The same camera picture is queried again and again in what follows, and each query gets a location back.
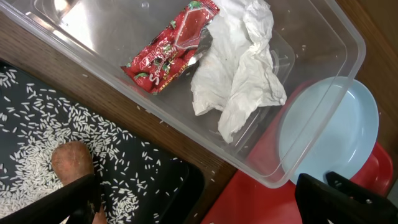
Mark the clear plastic waste bin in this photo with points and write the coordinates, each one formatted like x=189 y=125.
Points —
x=312 y=40

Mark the white rice pile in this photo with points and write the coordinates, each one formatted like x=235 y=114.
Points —
x=46 y=133

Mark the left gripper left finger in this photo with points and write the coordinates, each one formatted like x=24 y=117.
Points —
x=77 y=202

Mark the white tissue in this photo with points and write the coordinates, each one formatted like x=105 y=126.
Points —
x=236 y=75

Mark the red strawberry snack wrapper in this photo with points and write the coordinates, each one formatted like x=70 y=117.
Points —
x=168 y=55

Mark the large light blue plate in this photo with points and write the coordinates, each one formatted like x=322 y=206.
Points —
x=346 y=141

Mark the orange carrot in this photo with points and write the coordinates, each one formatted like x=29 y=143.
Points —
x=71 y=161

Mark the red serving tray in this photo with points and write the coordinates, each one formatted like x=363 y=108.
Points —
x=244 y=200

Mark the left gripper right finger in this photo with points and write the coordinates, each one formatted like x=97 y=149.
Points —
x=341 y=201

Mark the black waste tray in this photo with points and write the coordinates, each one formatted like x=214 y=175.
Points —
x=149 y=161

